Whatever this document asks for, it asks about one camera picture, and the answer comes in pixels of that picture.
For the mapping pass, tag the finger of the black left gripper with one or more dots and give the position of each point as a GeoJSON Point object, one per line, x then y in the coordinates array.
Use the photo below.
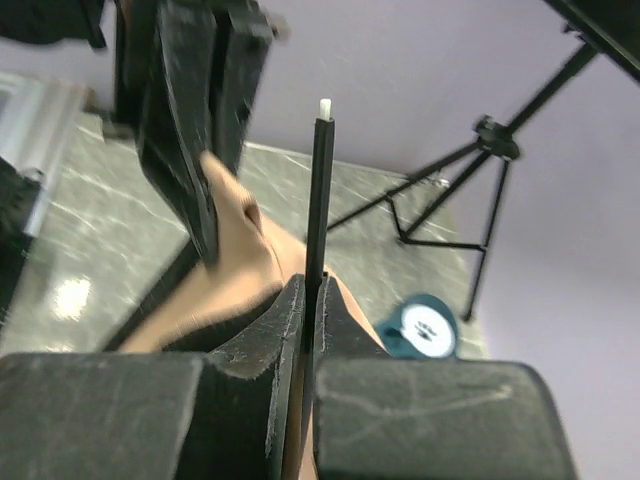
{"type": "Point", "coordinates": [243, 37]}
{"type": "Point", "coordinates": [176, 122]}

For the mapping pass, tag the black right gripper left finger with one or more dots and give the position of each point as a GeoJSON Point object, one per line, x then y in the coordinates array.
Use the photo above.
{"type": "Point", "coordinates": [217, 415]}

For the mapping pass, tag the teal double pet bowl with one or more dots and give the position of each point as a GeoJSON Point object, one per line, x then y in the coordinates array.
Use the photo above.
{"type": "Point", "coordinates": [420, 327]}

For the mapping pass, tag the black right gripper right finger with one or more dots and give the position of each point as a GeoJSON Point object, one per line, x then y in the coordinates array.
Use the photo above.
{"type": "Point", "coordinates": [380, 417]}

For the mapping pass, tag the tan black pet tent fabric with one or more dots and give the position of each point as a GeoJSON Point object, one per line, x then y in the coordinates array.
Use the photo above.
{"type": "Point", "coordinates": [257, 258]}

